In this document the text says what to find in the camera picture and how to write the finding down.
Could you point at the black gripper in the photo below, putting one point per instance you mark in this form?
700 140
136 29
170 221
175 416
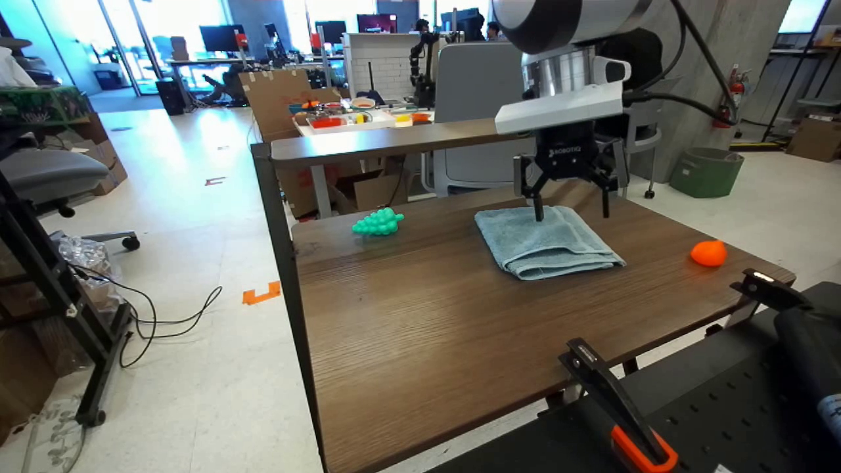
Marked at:
568 157

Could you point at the light blue towel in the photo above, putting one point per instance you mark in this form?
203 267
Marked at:
547 241

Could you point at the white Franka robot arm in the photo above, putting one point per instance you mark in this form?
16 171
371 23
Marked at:
568 23

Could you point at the green round bin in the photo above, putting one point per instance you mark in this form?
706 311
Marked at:
706 171

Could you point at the orange carrot toy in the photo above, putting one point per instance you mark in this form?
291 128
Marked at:
709 253

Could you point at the light grey chair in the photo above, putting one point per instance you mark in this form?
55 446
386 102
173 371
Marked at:
474 79

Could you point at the green grape toy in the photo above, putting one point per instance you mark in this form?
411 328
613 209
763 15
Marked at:
380 221

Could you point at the cardboard box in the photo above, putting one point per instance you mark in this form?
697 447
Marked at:
815 140
376 190

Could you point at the red fire extinguisher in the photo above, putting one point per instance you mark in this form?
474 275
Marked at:
738 87

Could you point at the long wooden side table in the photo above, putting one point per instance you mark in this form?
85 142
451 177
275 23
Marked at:
369 146

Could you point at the white tray with toys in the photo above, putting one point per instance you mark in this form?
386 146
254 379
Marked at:
363 116

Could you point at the white cabinet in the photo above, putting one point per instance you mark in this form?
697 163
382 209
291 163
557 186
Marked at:
382 67

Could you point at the black computer monitor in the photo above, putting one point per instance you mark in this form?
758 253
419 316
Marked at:
329 29
376 23
219 37

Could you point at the large flat cardboard sheet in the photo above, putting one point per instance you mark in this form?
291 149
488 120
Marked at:
277 102

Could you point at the orange floor tape mark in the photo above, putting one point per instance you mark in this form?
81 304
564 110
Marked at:
261 295

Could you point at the crumpled clear plastic bag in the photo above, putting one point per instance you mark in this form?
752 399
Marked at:
81 253

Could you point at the black metal floor stand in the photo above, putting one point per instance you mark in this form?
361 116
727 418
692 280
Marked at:
69 305

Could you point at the grey office chair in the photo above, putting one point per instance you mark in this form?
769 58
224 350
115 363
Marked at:
43 171

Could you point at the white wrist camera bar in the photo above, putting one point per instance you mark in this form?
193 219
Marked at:
562 110

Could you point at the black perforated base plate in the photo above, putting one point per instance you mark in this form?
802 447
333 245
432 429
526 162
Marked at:
744 421

